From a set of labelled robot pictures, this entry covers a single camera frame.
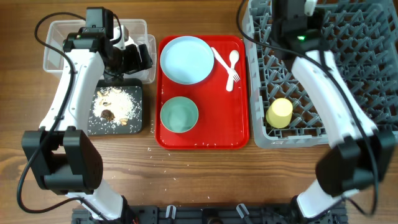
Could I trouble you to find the rice and food scraps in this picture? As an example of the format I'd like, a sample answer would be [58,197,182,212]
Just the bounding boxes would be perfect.
[93,87,142,126]

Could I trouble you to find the green bowl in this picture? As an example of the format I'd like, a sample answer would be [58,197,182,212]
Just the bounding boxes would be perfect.
[160,96,199,133]

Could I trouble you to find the yellow cup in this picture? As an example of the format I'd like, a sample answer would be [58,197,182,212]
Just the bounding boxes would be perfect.
[266,98,293,128]

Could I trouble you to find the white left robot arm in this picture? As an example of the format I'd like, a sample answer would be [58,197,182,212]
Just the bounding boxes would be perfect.
[17,27,152,223]

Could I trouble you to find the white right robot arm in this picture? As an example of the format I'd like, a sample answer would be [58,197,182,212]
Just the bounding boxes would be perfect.
[270,1,396,221]

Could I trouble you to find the black food waste tray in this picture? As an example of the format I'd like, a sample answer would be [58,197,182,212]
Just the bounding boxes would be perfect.
[88,78,144,136]

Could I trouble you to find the grey dishwasher rack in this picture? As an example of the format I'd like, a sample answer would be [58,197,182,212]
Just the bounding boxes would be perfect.
[241,1,397,149]

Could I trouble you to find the clear plastic waste bin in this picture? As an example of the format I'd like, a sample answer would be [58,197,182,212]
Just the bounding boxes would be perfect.
[43,19,157,84]

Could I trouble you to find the light blue plate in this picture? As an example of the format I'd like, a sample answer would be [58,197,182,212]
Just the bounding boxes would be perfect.
[160,36,215,85]

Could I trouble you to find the white plastic spoon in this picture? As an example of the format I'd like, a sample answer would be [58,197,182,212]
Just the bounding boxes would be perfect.
[226,50,240,92]

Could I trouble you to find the pink plastic fork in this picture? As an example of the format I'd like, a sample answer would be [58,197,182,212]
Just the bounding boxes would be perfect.
[211,47,240,82]

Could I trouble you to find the red serving tray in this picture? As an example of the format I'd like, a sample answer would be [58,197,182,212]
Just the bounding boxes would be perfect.
[155,35,249,150]

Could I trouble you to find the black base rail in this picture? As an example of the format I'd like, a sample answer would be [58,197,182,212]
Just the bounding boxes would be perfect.
[71,203,348,224]

